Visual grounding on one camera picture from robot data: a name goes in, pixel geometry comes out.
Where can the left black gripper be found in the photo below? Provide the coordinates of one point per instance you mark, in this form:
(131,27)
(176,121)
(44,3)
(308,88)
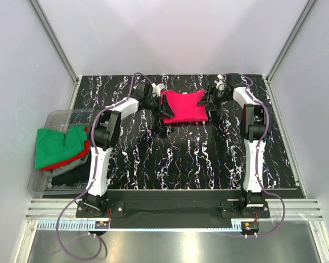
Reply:
(164,109)

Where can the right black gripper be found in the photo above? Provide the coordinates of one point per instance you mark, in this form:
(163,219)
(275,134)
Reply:
(204,99)

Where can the pink t shirt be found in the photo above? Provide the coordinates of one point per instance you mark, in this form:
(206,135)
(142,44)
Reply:
(185,107)

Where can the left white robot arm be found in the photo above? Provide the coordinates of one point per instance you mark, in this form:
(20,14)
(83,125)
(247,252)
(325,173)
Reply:
(105,132)

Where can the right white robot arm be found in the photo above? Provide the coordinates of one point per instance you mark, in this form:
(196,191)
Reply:
(254,130)

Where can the red t shirt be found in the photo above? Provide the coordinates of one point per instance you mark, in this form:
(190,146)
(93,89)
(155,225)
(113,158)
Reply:
(68,161)

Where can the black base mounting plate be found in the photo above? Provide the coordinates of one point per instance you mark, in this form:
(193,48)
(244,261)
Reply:
(222,195)

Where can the black t shirt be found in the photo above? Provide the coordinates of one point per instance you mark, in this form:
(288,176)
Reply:
(75,178)

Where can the green t shirt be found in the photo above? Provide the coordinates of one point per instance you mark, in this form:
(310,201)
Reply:
(60,146)

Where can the grey t shirt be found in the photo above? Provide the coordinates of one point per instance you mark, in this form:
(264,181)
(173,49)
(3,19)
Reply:
(64,169)

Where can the clear plastic bin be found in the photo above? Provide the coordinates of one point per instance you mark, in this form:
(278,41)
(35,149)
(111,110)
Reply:
(63,139)

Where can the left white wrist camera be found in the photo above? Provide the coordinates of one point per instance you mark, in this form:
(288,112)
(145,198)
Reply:
(157,88)

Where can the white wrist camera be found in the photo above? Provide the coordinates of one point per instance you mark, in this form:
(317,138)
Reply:
(220,83)
(157,88)

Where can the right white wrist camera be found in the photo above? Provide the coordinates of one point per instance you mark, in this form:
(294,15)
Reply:
(220,83)

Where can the right aluminium frame post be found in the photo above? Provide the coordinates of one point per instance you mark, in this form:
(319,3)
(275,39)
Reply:
(305,13)

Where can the aluminium frame post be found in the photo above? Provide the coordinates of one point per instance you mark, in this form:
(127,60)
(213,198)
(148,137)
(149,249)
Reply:
(43,20)
(305,13)

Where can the aluminium front rail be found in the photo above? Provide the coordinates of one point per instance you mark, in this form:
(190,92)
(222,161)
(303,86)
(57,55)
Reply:
(288,209)

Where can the left aluminium frame post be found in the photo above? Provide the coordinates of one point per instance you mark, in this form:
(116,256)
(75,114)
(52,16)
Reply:
(43,20)

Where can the white slotted cable duct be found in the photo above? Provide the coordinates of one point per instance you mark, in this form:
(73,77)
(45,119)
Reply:
(97,225)

